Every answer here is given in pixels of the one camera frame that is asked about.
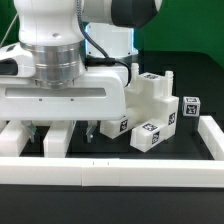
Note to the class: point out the white fence wall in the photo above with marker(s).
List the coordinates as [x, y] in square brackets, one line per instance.
[213, 136]
[111, 172]

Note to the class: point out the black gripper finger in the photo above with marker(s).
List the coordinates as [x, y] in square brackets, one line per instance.
[30, 128]
[92, 125]

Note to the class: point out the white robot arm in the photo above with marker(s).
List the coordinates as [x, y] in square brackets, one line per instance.
[45, 76]

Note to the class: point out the white fence right wall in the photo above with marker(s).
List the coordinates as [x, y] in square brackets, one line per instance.
[213, 136]

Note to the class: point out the white fence front wall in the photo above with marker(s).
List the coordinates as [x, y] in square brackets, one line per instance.
[111, 172]

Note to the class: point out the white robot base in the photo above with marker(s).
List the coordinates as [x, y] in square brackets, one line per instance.
[117, 42]

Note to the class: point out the white chair backrest frame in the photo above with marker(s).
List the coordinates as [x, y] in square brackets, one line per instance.
[14, 137]

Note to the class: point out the white chair seat plate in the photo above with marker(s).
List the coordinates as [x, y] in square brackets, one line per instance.
[150, 96]

